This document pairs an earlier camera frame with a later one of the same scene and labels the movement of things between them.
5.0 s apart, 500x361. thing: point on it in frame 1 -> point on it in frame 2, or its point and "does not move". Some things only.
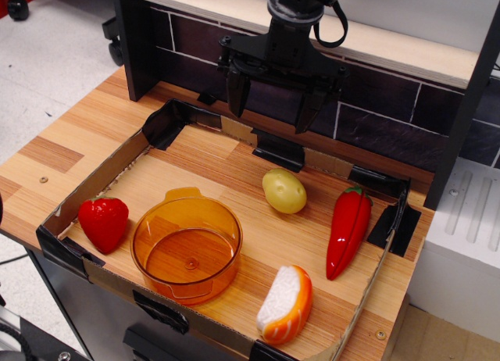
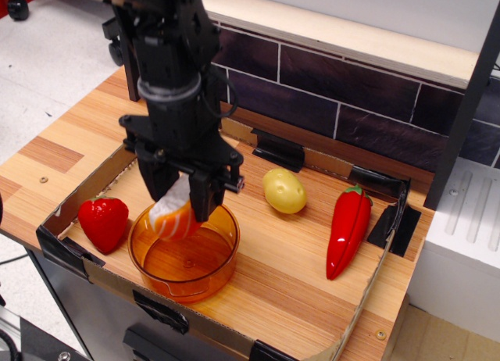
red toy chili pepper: [348, 228] does not move
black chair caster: [18, 8] does not move
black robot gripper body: [283, 55] -> [183, 132]
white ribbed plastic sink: [455, 273] does not move
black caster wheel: [111, 31] does not move
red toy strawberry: [103, 219] does not move
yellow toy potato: [283, 191] does not move
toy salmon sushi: [285, 305] -> [172, 218]
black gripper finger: [312, 103] -> [207, 193]
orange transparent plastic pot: [186, 247] does not move
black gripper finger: [237, 90] -> [158, 176]
